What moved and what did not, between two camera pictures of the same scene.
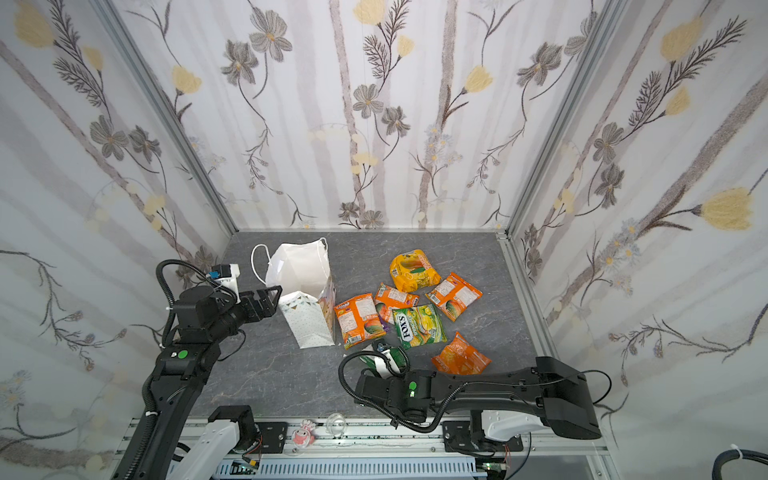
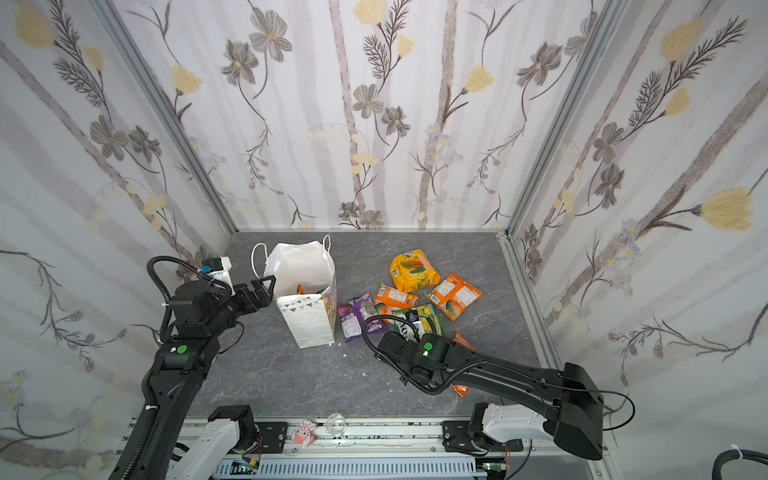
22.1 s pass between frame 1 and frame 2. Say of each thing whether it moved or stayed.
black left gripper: moved
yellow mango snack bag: stayed
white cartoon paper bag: stayed
